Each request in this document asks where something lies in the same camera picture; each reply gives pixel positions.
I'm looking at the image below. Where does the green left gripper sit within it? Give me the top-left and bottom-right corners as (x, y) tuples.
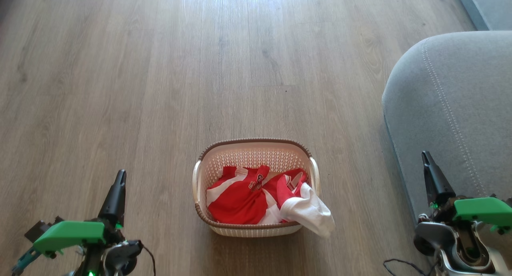
(33, 169), (127, 255)

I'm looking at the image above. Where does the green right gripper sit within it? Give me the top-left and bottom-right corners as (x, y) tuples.
(421, 151), (512, 228)

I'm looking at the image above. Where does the red white sports jersey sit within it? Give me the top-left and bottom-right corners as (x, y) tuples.
(206, 165), (308, 225)

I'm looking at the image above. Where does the white and red garment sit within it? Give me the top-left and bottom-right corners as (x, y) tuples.
(276, 173), (336, 239)

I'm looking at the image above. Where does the grey fabric sofa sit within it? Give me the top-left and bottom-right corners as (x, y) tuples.
(381, 31), (512, 276)

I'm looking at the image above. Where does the cream plastic laundry basket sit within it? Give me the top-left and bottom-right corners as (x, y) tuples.
(192, 138), (321, 238)

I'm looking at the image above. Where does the grey-blue furniture panel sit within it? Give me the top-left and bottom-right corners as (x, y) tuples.
(454, 0), (512, 31)

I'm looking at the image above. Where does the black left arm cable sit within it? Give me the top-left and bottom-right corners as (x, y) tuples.
(11, 243), (156, 276)

